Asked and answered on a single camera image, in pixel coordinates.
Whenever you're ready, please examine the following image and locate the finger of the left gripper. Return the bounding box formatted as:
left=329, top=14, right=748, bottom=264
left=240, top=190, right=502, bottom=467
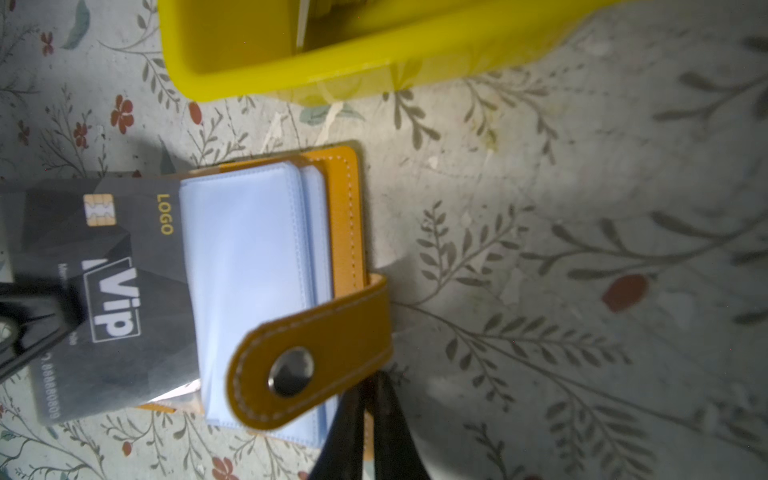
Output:
left=1, top=280, right=81, bottom=381

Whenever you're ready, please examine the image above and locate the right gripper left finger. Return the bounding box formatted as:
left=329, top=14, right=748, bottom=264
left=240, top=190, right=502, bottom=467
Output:
left=308, top=377, right=372, bottom=480

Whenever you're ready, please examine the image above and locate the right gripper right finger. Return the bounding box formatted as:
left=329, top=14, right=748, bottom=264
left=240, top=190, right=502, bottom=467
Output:
left=370, top=371, right=430, bottom=480

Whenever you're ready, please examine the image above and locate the yellow plastic card tray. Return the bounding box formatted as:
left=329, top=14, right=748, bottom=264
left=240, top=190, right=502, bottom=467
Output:
left=158, top=1, right=602, bottom=106

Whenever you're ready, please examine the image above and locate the yellow leather card holder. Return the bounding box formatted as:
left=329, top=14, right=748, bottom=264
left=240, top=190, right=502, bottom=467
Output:
left=127, top=146, right=392, bottom=448

